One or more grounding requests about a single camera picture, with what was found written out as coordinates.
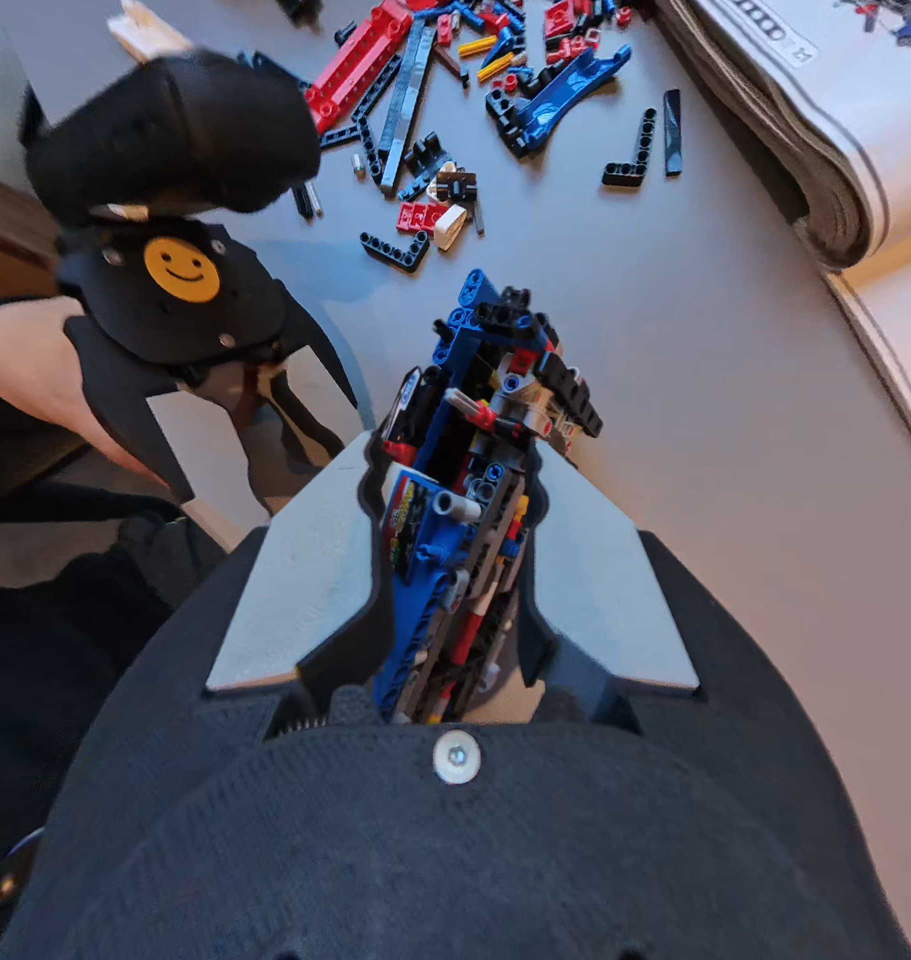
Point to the pile of loose toy bricks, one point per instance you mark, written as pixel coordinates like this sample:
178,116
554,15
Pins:
418,97

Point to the blue toy brick car model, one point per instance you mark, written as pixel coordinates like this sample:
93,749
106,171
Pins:
455,540

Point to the person's left forearm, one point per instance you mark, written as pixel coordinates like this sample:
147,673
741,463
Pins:
20,360

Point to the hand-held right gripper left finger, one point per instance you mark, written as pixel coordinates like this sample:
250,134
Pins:
305,592

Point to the person's dark clothing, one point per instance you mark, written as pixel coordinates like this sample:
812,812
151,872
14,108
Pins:
50,660

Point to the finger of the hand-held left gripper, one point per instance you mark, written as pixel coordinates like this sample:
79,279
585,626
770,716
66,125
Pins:
309,337
125,390

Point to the thick instruction booklet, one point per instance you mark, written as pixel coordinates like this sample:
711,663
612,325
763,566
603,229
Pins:
800,97

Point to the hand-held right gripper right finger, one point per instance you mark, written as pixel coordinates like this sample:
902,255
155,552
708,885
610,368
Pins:
613,600

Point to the pale wooden block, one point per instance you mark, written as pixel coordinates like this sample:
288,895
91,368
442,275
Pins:
144,30

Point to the white instruction booklet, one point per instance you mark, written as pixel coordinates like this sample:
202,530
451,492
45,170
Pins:
902,337

